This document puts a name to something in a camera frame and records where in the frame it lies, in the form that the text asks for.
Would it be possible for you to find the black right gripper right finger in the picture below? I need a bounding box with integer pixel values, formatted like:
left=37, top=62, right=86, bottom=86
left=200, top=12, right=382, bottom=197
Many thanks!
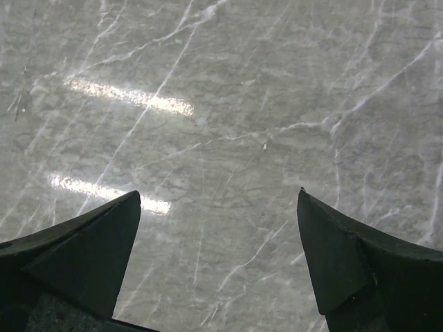
left=297, top=190, right=442, bottom=331

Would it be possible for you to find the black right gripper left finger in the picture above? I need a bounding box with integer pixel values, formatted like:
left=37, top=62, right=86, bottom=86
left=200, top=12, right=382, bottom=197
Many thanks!
left=1, top=191, right=141, bottom=331

